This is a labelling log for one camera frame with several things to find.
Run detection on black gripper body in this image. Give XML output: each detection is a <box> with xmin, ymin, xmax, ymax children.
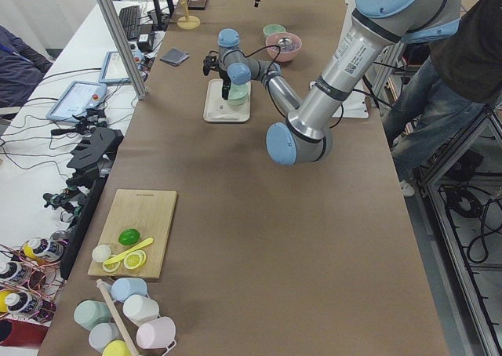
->
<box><xmin>202</xmin><ymin>55</ymin><xmax>231</xmax><ymax>82</ymax></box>

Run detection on green bowl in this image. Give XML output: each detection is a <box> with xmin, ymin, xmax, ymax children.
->
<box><xmin>262</xmin><ymin>24</ymin><xmax>286</xmax><ymax>38</ymax></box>
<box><xmin>229</xmin><ymin>83</ymin><xmax>249</xmax><ymax>95</ymax></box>
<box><xmin>227</xmin><ymin>93</ymin><xmax>249</xmax><ymax>107</ymax></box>

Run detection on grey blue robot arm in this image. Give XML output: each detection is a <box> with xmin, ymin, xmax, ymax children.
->
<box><xmin>203</xmin><ymin>0</ymin><xmax>461</xmax><ymax>165</ymax></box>

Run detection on green bowl on tray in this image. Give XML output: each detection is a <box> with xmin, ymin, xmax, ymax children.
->
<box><xmin>227</xmin><ymin>93</ymin><xmax>249</xmax><ymax>107</ymax></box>

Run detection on cream rabbit tray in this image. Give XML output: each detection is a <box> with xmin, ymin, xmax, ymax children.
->
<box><xmin>203</xmin><ymin>79</ymin><xmax>251</xmax><ymax>123</ymax></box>

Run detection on grey and purple cloths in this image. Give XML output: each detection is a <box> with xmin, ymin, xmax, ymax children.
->
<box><xmin>160</xmin><ymin>48</ymin><xmax>190</xmax><ymax>67</ymax></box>

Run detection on wooden stand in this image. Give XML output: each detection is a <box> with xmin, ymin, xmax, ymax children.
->
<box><xmin>176</xmin><ymin>0</ymin><xmax>201</xmax><ymax>30</ymax></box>

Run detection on metal ice scoop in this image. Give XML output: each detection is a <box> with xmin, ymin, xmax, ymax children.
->
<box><xmin>276</xmin><ymin>36</ymin><xmax>294</xmax><ymax>49</ymax></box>

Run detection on pink bowl with ice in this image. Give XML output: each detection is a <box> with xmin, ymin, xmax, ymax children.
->
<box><xmin>265</xmin><ymin>32</ymin><xmax>302</xmax><ymax>63</ymax></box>

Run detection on black keyboard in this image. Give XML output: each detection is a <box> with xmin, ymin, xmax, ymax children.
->
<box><xmin>118</xmin><ymin>5</ymin><xmax>141</xmax><ymax>41</ymax></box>

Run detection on blue teach pendant tablet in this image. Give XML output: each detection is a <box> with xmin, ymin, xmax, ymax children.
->
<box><xmin>45</xmin><ymin>81</ymin><xmax>107</xmax><ymax>123</ymax></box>

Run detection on wooden cutting board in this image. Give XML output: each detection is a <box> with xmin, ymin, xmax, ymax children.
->
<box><xmin>88</xmin><ymin>189</ymin><xmax>177</xmax><ymax>280</ymax></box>

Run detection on black gripper holder rack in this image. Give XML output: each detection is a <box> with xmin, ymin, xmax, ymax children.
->
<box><xmin>66</xmin><ymin>127</ymin><xmax>124</xmax><ymax>188</ymax></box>

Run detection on yellow plastic knife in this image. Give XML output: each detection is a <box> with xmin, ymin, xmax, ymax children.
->
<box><xmin>104</xmin><ymin>237</ymin><xmax>155</xmax><ymax>265</ymax></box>

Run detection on green lime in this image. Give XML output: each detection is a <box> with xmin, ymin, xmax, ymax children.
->
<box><xmin>118</xmin><ymin>228</ymin><xmax>140</xmax><ymax>245</ymax></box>

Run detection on lemon slice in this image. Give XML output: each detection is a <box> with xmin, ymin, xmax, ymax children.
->
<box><xmin>101</xmin><ymin>261</ymin><xmax>121</xmax><ymax>273</ymax></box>
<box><xmin>123</xmin><ymin>249</ymin><xmax>147</xmax><ymax>270</ymax></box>

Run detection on white garlic bulb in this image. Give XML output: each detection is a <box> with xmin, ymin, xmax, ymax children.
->
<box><xmin>92</xmin><ymin>244</ymin><xmax>112</xmax><ymax>263</ymax></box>

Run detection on person in jeans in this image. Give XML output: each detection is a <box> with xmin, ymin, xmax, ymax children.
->
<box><xmin>382</xmin><ymin>0</ymin><xmax>501</xmax><ymax>197</ymax></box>

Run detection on light blue cup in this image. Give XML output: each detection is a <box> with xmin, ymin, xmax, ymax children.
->
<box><xmin>111</xmin><ymin>278</ymin><xmax>148</xmax><ymax>303</ymax></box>

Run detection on white cup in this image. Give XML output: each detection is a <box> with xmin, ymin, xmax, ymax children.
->
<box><xmin>122</xmin><ymin>294</ymin><xmax>160</xmax><ymax>326</ymax></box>

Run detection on pink cup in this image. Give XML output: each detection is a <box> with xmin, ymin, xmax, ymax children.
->
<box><xmin>136</xmin><ymin>317</ymin><xmax>176</xmax><ymax>350</ymax></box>

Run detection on mint green cup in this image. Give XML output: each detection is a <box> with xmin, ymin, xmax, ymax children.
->
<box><xmin>74</xmin><ymin>300</ymin><xmax>111</xmax><ymax>331</ymax></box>

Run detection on grey cup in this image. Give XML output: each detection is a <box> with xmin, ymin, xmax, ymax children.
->
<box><xmin>88</xmin><ymin>322</ymin><xmax>121</xmax><ymax>353</ymax></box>

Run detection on yellow cup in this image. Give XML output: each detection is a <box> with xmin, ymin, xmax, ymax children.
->
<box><xmin>102</xmin><ymin>340</ymin><xmax>131</xmax><ymax>356</ymax></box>

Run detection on aluminium frame post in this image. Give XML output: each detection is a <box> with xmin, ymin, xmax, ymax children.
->
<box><xmin>96</xmin><ymin>0</ymin><xmax>147</xmax><ymax>100</ymax></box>

